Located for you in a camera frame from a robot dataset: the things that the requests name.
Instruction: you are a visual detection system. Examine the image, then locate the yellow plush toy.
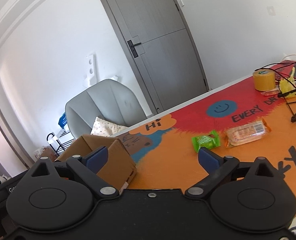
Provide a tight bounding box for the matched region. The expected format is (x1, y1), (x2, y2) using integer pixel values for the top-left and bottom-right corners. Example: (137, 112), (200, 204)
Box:
(279, 67), (295, 94)

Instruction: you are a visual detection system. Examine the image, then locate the grey upholstered chair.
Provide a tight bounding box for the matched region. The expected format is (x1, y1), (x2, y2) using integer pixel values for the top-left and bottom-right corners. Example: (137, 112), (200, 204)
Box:
(65, 79), (147, 139)

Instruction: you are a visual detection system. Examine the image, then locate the green snack packet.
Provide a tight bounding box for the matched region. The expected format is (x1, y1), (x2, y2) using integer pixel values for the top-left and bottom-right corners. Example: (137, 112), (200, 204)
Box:
(192, 130), (221, 153)

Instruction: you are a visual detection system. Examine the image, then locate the brown cardboard box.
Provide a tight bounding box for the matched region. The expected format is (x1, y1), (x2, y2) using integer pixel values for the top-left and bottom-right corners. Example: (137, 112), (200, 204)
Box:
(56, 134), (137, 192)

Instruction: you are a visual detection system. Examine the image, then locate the grey door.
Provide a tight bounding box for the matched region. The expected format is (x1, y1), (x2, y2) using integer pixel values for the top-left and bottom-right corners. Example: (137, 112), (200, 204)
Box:
(101, 0), (209, 113)

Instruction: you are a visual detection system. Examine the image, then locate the colourful printed table mat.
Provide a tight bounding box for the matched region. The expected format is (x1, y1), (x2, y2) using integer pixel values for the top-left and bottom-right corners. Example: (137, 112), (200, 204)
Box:
(114, 60), (296, 218)

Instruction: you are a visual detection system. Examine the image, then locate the black metal rack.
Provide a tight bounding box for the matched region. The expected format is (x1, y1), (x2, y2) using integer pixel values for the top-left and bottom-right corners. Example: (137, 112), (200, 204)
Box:
(47, 129), (74, 156)

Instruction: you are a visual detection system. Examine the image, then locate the black wire stand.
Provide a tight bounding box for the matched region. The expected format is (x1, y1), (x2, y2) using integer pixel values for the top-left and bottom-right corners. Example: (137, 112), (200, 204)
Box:
(255, 60), (296, 124)

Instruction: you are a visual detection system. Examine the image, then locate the yellow tape roll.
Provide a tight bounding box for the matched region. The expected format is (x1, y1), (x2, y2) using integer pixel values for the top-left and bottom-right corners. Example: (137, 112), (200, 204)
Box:
(252, 69), (276, 92)

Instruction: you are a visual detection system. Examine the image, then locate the black door handle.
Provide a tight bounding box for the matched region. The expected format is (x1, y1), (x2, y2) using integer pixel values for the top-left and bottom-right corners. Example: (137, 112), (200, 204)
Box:
(127, 40), (141, 58)

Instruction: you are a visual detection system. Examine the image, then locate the dotted white cushion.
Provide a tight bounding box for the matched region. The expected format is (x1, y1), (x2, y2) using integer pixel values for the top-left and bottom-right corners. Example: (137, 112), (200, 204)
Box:
(91, 117), (127, 137)

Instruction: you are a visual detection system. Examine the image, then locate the orange wafer packet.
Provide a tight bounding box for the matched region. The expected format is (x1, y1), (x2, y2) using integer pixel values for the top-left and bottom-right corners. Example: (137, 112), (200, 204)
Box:
(224, 119), (271, 147)

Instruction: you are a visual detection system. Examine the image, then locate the blue bag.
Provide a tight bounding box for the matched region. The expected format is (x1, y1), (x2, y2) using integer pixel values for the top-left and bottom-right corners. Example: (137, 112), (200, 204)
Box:
(58, 113), (67, 129)

